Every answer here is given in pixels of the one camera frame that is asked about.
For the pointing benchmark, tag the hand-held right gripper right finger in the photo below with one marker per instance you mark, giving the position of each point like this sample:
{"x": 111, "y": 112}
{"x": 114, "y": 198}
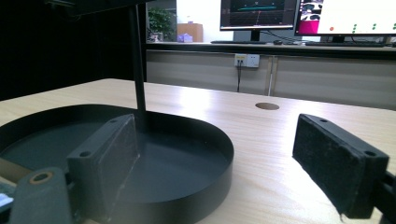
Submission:
{"x": 330, "y": 165}

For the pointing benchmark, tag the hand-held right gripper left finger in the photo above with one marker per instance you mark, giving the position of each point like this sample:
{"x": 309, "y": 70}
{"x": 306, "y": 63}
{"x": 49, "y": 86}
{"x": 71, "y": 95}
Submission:
{"x": 99, "y": 168}

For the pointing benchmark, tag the black curtain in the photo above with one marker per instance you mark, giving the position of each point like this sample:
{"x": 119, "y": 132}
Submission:
{"x": 62, "y": 53}

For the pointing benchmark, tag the black keyboard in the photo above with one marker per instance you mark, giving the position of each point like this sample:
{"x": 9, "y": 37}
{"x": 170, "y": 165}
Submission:
{"x": 238, "y": 42}
{"x": 345, "y": 44}

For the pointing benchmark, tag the dark background desk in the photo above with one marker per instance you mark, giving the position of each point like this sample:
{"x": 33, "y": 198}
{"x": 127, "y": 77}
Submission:
{"x": 280, "y": 49}

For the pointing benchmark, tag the black computer mouse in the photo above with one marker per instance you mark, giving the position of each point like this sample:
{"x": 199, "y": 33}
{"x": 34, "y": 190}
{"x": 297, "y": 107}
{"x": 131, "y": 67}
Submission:
{"x": 277, "y": 42}

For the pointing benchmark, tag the white-screen computer monitor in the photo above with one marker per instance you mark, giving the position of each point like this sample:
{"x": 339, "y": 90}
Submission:
{"x": 351, "y": 17}

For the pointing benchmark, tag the small purple box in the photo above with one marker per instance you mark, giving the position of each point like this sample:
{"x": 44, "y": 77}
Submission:
{"x": 184, "y": 38}

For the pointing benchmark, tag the green potted plant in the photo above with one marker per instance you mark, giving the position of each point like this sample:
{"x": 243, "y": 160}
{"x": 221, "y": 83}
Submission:
{"x": 160, "y": 21}

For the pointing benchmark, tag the brown cardboard box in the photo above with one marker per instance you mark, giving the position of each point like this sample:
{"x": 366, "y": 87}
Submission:
{"x": 190, "y": 31}

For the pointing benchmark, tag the dark-screen computer monitor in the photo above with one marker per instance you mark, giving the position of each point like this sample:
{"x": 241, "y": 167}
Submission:
{"x": 258, "y": 12}

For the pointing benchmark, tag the white wall socket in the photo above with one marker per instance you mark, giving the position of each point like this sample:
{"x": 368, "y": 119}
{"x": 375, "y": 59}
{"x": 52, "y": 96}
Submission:
{"x": 247, "y": 60}

